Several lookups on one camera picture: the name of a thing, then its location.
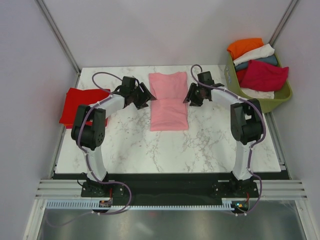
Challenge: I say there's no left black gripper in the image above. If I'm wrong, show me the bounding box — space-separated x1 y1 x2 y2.
130 83 156 111

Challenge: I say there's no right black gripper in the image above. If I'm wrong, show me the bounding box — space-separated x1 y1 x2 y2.
183 82 204 107

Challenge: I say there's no pink t-shirt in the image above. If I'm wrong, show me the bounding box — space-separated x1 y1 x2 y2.
148 72 189 132

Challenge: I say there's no red t-shirt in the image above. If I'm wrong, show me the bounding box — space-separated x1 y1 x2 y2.
59 88 110 129
235 69 247 84

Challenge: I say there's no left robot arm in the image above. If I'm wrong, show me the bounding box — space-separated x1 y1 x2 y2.
71 76 157 197

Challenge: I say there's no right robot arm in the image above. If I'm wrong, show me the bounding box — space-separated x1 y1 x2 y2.
183 71 266 197

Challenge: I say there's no red t-shirt in basket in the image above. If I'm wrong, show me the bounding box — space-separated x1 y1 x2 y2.
235 69 247 84

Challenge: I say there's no white cloth basket bottom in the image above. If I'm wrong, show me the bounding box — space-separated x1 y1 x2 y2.
241 88 275 99

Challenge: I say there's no orange t-shirt in basket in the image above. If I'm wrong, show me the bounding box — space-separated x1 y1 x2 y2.
227 38 264 60

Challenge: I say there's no crimson t-shirt in basket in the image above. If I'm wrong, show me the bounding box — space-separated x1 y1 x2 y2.
239 60 290 92

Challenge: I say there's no teal t-shirt in basket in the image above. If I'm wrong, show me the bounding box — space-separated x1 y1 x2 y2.
234 55 278 72

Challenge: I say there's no white t-shirt in basket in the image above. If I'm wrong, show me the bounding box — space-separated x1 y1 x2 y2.
233 43 275 67

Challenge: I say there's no olive green plastic basket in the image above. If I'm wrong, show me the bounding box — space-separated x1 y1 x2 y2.
224 52 293 114

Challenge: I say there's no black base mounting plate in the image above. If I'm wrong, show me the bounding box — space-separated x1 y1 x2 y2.
51 171 292 207

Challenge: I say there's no right aluminium frame post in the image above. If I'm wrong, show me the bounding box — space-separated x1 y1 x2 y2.
268 0 300 46

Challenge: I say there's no aluminium frame post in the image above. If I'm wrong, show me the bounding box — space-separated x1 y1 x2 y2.
268 0 300 46
34 0 81 76

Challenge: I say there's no left aluminium frame post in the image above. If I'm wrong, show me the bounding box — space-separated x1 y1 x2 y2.
34 0 81 76

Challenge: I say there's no white slotted cable duct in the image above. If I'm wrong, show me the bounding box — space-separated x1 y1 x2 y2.
45 199 248 211

